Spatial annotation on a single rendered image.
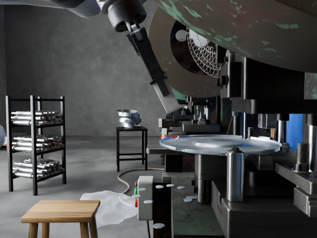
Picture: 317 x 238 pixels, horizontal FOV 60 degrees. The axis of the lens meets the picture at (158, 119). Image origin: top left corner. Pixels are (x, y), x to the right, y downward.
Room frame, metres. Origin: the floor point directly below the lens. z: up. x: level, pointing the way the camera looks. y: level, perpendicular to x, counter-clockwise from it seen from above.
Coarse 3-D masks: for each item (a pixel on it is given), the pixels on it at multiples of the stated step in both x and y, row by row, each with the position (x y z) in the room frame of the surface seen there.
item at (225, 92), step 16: (240, 64) 0.62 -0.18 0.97; (256, 64) 0.60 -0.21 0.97; (224, 80) 0.63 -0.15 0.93; (240, 80) 0.62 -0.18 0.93; (256, 80) 0.60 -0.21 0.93; (272, 80) 0.60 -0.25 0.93; (288, 80) 0.59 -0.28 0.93; (304, 80) 0.60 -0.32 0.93; (224, 96) 0.67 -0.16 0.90; (240, 96) 0.62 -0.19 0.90; (256, 96) 0.60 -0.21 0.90; (272, 96) 0.60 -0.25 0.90; (288, 96) 0.59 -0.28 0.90
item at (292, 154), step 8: (280, 152) 0.59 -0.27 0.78; (296, 152) 0.59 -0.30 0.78; (248, 160) 0.68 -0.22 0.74; (256, 160) 0.62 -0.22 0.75; (264, 160) 0.60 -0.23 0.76; (272, 160) 0.60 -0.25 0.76; (280, 160) 0.59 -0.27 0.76; (288, 160) 0.59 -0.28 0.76; (296, 160) 0.59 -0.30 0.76; (264, 168) 0.60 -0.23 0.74; (272, 168) 0.60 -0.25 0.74
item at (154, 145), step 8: (152, 144) 0.67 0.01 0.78; (152, 152) 0.61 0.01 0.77; (160, 152) 0.61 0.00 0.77; (168, 152) 0.61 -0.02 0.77; (176, 152) 0.61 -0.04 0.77; (184, 152) 0.61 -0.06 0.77; (200, 160) 0.63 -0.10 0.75; (208, 160) 0.63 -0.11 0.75; (216, 160) 0.62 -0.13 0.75; (224, 160) 0.62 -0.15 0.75; (200, 168) 0.63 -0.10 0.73; (208, 168) 0.63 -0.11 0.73; (216, 168) 0.62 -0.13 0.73; (224, 168) 0.62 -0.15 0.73; (200, 176) 0.63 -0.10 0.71; (208, 176) 0.63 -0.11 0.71; (216, 176) 0.62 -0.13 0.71; (224, 176) 0.62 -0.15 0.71; (192, 184) 0.70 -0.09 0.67; (200, 184) 0.63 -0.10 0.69; (208, 184) 0.63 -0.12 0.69; (200, 192) 0.63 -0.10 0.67; (208, 192) 0.63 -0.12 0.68; (200, 200) 0.63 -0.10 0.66; (208, 200) 0.63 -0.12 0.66
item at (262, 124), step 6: (258, 114) 0.68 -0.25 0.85; (264, 114) 0.66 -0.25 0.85; (270, 114) 0.65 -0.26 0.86; (276, 114) 0.65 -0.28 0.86; (258, 120) 0.68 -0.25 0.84; (264, 120) 0.66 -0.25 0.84; (270, 120) 0.65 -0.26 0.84; (276, 120) 0.65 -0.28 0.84; (258, 126) 0.68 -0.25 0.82; (264, 126) 0.66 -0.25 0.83; (270, 126) 0.65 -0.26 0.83; (276, 126) 0.65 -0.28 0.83
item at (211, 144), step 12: (168, 144) 0.66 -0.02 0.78; (180, 144) 0.66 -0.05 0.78; (192, 144) 0.66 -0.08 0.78; (204, 144) 0.63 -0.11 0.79; (216, 144) 0.62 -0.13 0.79; (228, 144) 0.62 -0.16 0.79; (240, 144) 0.63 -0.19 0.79; (252, 144) 0.66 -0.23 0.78; (264, 144) 0.66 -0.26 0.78; (276, 144) 0.66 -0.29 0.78
